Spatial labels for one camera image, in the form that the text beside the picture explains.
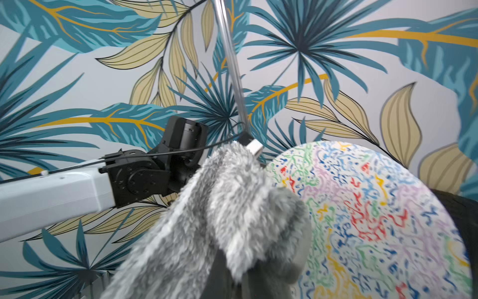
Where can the grey dish cloth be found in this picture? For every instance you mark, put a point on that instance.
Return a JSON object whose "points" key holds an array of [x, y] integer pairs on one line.
{"points": [[232, 233]]}

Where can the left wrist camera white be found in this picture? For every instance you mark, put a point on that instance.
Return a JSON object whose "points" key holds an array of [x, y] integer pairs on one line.
{"points": [[251, 144]]}

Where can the left aluminium corner post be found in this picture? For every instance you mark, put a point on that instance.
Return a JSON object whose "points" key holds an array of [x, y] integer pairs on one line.
{"points": [[232, 64]]}

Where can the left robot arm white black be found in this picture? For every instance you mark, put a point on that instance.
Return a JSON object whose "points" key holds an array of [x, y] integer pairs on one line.
{"points": [[113, 181]]}

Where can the white plate colourful squiggle pattern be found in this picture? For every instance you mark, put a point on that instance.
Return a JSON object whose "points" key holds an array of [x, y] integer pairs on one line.
{"points": [[377, 231]]}

